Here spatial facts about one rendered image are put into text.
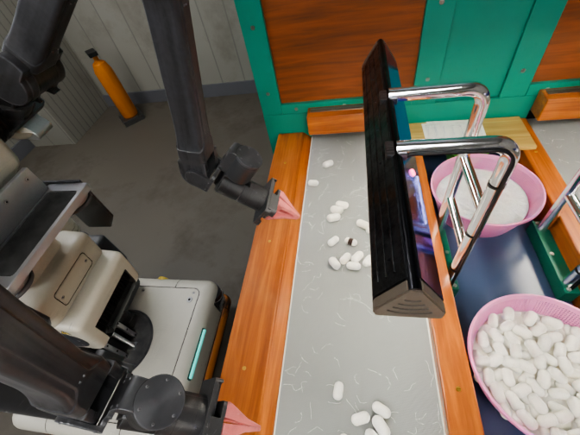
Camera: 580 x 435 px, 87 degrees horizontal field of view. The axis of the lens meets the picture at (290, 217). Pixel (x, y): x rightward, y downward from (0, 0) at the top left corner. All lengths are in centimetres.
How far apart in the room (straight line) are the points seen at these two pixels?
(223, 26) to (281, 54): 200
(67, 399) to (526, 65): 120
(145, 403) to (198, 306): 97
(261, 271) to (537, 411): 59
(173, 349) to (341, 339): 80
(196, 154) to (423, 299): 47
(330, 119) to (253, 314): 65
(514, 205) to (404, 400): 57
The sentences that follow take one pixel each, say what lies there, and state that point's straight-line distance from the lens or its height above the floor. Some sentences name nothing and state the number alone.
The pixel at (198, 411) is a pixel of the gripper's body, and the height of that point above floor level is 94.
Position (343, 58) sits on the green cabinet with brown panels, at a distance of 103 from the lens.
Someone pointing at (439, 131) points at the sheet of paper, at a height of 78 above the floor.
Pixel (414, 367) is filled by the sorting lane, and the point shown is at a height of 74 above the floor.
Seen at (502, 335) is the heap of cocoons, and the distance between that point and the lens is 79.
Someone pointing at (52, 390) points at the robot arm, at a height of 113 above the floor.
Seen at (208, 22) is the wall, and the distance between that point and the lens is 305.
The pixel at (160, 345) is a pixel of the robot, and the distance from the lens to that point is 139.
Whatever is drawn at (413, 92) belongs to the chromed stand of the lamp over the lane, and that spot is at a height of 112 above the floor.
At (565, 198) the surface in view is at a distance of 90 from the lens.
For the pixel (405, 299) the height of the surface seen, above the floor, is 109.
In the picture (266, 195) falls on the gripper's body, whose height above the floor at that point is 94.
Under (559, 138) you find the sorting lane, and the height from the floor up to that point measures 74.
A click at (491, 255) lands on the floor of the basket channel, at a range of 95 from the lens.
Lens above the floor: 142
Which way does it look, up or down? 49 degrees down
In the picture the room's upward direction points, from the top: 14 degrees counter-clockwise
